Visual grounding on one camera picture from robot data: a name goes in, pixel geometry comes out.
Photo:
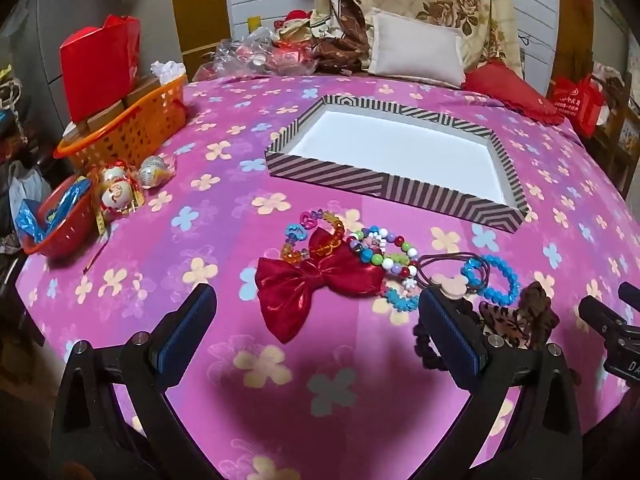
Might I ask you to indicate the striped cardboard box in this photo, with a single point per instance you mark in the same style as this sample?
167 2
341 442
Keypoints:
400 187

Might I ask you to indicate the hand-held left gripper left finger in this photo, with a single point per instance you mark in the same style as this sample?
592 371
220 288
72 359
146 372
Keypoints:
187 320

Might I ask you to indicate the wooden chair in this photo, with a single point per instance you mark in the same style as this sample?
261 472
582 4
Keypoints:
620 125

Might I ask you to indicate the red paper bag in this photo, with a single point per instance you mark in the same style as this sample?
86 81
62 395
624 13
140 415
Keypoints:
95 75

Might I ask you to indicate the brown cardboard box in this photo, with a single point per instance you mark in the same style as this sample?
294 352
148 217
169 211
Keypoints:
97 122
147 91

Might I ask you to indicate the grey plastic bag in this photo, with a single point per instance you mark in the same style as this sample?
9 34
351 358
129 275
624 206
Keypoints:
27 190

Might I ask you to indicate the yellow measuring tape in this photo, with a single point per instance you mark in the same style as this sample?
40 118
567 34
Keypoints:
101 220

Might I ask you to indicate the grey refrigerator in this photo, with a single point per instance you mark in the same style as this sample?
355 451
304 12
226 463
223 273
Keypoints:
75 0

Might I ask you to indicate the pink floral blanket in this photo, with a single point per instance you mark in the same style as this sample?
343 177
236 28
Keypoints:
200 240

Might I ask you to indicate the small beige pillow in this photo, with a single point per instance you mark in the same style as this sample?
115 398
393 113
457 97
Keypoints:
415 47

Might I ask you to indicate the brown scrunchie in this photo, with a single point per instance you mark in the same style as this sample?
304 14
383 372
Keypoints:
542 310

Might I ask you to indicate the red plastic bag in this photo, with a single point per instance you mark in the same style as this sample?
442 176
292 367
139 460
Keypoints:
577 105

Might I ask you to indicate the red pillow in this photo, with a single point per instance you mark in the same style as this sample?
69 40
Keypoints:
515 92

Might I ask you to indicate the red plastic bowl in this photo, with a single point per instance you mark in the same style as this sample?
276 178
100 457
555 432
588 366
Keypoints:
65 240

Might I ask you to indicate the white printed toy egg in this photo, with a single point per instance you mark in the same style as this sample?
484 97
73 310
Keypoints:
112 175
152 172
117 196

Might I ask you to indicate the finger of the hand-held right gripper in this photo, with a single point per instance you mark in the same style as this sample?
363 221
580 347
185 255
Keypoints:
631 294
607 317

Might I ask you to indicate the shiny red hair bow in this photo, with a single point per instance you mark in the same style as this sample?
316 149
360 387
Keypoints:
300 285

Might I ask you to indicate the red plush toy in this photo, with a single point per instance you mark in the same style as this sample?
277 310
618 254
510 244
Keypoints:
295 25

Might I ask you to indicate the orange plastic basket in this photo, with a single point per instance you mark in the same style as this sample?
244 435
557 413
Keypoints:
145 125

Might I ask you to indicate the leopard print hair bow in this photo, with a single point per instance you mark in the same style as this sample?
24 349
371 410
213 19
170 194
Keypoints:
505 322

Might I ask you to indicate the clear plastic bag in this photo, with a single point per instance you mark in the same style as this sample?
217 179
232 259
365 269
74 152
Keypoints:
240 55

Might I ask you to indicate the white tissue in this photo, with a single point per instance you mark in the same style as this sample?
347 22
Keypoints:
167 70

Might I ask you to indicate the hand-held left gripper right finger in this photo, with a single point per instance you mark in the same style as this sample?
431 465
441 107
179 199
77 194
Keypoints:
450 325

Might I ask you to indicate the wooden door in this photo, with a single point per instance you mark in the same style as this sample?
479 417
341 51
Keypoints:
200 10

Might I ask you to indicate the blue foil wrapper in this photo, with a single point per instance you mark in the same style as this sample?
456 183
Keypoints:
30 222

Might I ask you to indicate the thin red stick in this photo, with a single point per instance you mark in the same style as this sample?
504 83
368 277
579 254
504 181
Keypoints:
95 257

